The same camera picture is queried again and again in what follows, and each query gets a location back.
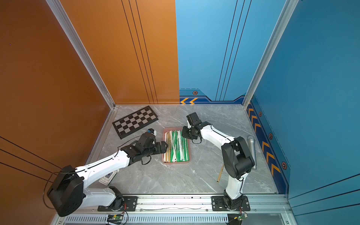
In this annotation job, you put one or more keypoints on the silver grey microphone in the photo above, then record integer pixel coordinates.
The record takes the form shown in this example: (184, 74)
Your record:
(251, 143)

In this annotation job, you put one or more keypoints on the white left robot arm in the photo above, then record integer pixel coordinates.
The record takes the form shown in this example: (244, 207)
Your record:
(71, 189)

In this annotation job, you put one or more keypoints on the left aluminium corner post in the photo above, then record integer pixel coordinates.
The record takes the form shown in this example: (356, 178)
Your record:
(72, 35)

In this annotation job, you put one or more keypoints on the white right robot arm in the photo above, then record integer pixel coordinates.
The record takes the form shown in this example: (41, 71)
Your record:
(237, 159)

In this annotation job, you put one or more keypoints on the black white chessboard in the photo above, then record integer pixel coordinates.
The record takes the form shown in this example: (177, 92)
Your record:
(134, 122)

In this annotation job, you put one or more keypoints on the green circuit board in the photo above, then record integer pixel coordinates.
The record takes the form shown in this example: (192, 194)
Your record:
(241, 217)
(115, 219)

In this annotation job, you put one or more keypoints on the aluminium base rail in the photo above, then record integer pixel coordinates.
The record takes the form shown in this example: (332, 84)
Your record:
(182, 209)

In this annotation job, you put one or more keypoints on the aluminium corner post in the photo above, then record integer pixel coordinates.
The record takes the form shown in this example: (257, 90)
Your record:
(282, 22)
(72, 35)

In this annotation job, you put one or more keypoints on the tan wrapped straw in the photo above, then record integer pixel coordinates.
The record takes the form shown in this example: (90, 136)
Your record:
(220, 173)

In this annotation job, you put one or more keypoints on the pink translucent storage box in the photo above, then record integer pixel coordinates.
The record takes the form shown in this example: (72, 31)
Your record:
(178, 150)

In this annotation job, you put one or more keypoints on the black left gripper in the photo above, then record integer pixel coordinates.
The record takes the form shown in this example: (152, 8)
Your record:
(159, 150)

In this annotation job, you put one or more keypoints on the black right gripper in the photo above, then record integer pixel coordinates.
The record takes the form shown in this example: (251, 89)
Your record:
(184, 133)

